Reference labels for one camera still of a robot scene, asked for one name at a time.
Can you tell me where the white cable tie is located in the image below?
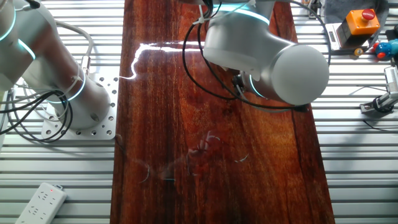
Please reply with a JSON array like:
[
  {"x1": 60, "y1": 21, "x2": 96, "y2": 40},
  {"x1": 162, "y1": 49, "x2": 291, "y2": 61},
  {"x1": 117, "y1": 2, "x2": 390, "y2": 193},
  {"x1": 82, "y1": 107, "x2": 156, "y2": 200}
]
[{"x1": 192, "y1": 4, "x2": 215, "y2": 26}]

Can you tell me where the blue plastic toy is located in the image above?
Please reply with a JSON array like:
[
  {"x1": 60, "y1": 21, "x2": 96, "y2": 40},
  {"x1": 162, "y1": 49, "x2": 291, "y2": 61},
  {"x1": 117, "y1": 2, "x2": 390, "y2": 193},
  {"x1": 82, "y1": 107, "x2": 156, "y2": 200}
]
[{"x1": 372, "y1": 39, "x2": 398, "y2": 60}]

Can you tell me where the silver flat device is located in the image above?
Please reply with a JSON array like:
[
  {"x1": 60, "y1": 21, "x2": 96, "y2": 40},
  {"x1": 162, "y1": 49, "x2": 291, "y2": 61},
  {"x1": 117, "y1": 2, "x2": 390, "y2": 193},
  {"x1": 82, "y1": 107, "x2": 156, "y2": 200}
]
[{"x1": 325, "y1": 22, "x2": 355, "y2": 52}]

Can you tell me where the long black wrist cable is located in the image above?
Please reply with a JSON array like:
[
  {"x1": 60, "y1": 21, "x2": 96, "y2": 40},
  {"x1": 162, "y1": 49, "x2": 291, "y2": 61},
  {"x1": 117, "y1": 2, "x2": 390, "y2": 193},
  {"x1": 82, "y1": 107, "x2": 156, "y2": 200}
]
[
  {"x1": 197, "y1": 23, "x2": 309, "y2": 113},
  {"x1": 181, "y1": 23, "x2": 238, "y2": 101}
]

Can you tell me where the brown wooden board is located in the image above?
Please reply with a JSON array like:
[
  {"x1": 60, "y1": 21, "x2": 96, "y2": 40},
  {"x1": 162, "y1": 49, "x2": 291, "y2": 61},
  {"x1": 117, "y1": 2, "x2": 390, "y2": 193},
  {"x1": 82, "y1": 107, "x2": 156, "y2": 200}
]
[{"x1": 109, "y1": 0, "x2": 336, "y2": 224}]

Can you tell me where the orange emergency stop box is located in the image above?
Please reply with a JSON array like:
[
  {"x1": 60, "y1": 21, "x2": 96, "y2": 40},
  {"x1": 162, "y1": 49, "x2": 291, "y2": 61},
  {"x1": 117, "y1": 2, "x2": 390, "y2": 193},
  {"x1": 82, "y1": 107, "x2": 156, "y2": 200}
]
[{"x1": 345, "y1": 8, "x2": 381, "y2": 36}]

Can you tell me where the black camera cable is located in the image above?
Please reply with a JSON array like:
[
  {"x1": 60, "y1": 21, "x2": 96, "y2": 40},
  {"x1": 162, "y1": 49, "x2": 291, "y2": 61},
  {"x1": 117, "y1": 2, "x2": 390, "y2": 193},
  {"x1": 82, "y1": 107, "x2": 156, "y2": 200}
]
[{"x1": 362, "y1": 119, "x2": 398, "y2": 131}]

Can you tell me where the white power strip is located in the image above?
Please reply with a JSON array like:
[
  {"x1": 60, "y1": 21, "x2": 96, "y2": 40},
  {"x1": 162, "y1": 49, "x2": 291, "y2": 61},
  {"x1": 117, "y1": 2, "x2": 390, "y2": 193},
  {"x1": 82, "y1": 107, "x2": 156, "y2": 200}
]
[{"x1": 14, "y1": 182, "x2": 68, "y2": 224}]

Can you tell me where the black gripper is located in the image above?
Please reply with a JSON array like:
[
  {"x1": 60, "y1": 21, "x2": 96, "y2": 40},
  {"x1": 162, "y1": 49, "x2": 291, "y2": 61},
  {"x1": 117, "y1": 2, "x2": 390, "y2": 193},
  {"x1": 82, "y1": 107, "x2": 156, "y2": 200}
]
[{"x1": 231, "y1": 73, "x2": 249, "y2": 94}]

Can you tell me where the grey base cable with connector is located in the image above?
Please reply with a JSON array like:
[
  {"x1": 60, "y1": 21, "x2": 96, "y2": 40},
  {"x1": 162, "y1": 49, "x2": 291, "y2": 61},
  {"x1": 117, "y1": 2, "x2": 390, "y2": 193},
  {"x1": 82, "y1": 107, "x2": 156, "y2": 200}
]
[{"x1": 51, "y1": 18, "x2": 95, "y2": 75}]

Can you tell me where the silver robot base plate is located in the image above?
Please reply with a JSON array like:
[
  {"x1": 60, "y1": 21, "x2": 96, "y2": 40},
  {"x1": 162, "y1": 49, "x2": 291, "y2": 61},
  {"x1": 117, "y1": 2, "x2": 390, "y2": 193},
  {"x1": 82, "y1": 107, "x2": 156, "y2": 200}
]
[{"x1": 40, "y1": 73, "x2": 119, "y2": 141}]

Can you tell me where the black base cable bundle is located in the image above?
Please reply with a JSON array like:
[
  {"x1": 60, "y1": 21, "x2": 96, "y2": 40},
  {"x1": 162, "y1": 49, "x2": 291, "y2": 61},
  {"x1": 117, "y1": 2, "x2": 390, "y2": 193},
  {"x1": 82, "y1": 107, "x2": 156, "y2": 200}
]
[{"x1": 0, "y1": 88, "x2": 74, "y2": 143}]

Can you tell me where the black metal clamp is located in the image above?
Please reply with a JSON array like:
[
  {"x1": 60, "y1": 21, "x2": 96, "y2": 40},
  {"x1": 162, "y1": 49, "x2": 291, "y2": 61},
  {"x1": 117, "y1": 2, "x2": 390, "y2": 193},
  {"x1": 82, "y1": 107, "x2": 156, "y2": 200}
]
[{"x1": 306, "y1": 0, "x2": 321, "y2": 19}]

